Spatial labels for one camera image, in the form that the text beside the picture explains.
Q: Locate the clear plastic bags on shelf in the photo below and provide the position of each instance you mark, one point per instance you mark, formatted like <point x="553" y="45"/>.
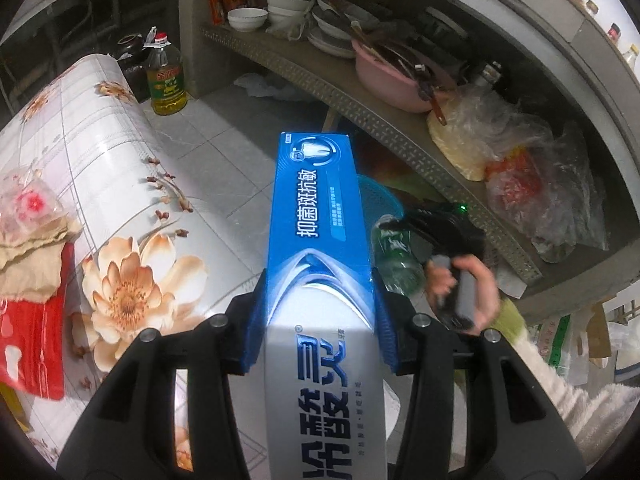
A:
<point x="541" y="184"/>

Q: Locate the pink plastic basin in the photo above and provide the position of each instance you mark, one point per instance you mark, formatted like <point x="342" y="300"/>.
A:
<point x="396" y="89"/>

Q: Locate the stack of bowls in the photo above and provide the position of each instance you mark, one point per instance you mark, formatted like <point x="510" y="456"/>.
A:
<point x="288" y="18"/>

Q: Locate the cooking oil bottle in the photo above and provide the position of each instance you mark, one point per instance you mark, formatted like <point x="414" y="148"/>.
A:
<point x="164" y="72"/>

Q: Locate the perforated metal shelf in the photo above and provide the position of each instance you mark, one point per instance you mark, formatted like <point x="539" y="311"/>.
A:
<point x="334" y="82"/>

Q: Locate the dark jar on floor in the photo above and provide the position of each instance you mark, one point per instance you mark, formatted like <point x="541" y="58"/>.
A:
<point x="130" y="54"/>

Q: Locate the white ceramic bowl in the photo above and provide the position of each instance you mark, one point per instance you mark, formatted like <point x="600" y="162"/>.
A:
<point x="247" y="19"/>

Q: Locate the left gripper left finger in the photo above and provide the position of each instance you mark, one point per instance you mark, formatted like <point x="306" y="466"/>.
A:
<point x="256" y="322"/>

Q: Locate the floral tablecloth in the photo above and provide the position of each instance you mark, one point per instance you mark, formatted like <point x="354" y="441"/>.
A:
<point x="202" y="177"/>

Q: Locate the blue toothpaste box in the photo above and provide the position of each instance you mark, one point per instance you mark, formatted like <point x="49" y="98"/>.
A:
<point x="323" y="382"/>

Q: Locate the person right hand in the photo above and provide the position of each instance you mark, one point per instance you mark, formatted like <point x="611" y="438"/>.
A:
<point x="462" y="293"/>

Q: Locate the torn brown paper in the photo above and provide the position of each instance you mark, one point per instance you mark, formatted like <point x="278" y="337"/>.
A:
<point x="31" y="271"/>

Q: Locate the green plastic bottle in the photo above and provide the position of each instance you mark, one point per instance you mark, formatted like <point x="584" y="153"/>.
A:
<point x="400" y="270"/>

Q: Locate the blue plastic waste basket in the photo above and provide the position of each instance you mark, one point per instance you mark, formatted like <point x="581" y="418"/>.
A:
<point x="380" y="207"/>

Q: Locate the clear plastic bag red print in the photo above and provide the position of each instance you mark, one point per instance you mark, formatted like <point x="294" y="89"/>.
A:
<point x="28" y="206"/>

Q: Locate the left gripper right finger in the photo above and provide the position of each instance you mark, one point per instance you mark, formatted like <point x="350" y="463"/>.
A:
<point x="385" y="324"/>

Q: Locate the red snack bag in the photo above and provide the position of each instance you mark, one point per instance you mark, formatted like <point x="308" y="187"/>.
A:
<point x="31" y="340"/>

